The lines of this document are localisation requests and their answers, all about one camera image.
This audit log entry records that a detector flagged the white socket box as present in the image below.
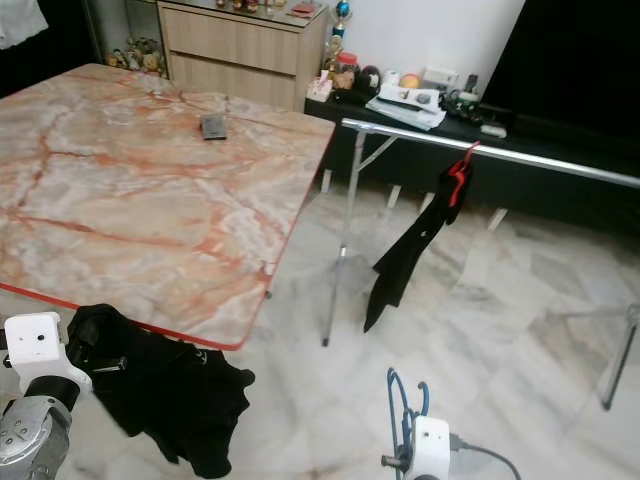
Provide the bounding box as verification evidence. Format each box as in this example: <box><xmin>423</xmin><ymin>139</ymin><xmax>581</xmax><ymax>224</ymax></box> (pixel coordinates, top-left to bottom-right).
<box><xmin>422</xmin><ymin>66</ymin><xmax>460</xmax><ymax>90</ymax></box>

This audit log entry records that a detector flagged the black flat television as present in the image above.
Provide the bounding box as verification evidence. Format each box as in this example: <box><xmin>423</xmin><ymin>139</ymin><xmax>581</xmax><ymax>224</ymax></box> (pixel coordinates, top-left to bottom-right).
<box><xmin>480</xmin><ymin>0</ymin><xmax>640</xmax><ymax>138</ymax></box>

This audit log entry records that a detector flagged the pink tissue box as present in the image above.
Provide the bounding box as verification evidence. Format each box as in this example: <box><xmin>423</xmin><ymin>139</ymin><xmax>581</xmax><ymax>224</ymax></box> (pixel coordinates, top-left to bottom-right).
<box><xmin>307</xmin><ymin>77</ymin><xmax>334</xmax><ymax>101</ymax></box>

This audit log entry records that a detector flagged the black polo shirt large print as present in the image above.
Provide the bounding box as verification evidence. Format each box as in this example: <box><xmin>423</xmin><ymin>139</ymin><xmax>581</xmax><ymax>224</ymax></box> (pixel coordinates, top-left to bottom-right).
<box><xmin>72</xmin><ymin>303</ymin><xmax>257</xmax><ymax>480</ymax></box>

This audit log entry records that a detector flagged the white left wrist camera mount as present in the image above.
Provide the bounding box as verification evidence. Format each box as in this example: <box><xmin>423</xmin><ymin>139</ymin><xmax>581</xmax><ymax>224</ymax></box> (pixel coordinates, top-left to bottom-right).
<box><xmin>2</xmin><ymin>311</ymin><xmax>92</xmax><ymax>394</ymax></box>

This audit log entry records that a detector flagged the light wooden cabinet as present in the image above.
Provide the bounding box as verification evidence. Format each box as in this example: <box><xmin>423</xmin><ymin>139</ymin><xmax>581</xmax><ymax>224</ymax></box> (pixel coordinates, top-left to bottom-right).
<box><xmin>156</xmin><ymin>0</ymin><xmax>329</xmax><ymax>113</ymax></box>

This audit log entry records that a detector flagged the red plastic hanger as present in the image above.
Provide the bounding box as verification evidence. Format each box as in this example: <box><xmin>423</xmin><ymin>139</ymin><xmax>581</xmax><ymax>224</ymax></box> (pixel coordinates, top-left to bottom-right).
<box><xmin>446</xmin><ymin>140</ymin><xmax>483</xmax><ymax>208</ymax></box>

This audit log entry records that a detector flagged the white cloth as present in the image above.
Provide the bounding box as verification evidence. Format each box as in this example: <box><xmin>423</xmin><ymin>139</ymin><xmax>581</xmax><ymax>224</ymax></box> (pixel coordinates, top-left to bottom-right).
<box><xmin>0</xmin><ymin>0</ymin><xmax>50</xmax><ymax>50</ymax></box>

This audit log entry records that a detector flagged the blue gold trophy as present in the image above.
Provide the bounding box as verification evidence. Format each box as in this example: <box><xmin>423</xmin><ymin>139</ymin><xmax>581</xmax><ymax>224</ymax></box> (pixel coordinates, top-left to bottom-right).
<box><xmin>329</xmin><ymin>0</ymin><xmax>354</xmax><ymax>53</ymax></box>

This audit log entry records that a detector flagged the blue wire hanger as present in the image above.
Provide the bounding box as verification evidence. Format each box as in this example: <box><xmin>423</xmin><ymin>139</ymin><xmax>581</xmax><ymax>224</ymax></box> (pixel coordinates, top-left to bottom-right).
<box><xmin>386</xmin><ymin>366</ymin><xmax>432</xmax><ymax>473</ymax></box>

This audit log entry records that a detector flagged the red lid jar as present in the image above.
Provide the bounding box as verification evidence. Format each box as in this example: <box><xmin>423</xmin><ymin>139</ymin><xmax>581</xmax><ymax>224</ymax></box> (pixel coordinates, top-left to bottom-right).
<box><xmin>331</xmin><ymin>52</ymin><xmax>360</xmax><ymax>92</ymax></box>

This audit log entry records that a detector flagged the stack of white papers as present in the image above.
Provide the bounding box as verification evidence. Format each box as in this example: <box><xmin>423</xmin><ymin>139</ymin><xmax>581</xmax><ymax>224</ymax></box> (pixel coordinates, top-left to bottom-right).
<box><xmin>364</xmin><ymin>82</ymin><xmax>449</xmax><ymax>131</ymax></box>

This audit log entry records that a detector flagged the small black flat object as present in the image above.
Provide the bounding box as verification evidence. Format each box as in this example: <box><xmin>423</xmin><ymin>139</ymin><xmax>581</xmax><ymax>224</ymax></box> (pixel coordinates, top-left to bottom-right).
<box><xmin>200</xmin><ymin>112</ymin><xmax>231</xmax><ymax>141</ymax></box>

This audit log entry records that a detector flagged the black polo shirt FSL print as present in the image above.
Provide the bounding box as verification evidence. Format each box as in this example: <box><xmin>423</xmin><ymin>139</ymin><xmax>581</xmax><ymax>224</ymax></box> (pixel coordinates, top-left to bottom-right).
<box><xmin>363</xmin><ymin>160</ymin><xmax>474</xmax><ymax>334</ymax></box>

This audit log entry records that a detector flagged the black low TV console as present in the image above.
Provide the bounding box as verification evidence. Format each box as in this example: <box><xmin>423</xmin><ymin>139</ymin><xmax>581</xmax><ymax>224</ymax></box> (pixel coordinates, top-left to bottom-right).
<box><xmin>304</xmin><ymin>93</ymin><xmax>640</xmax><ymax>233</ymax></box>

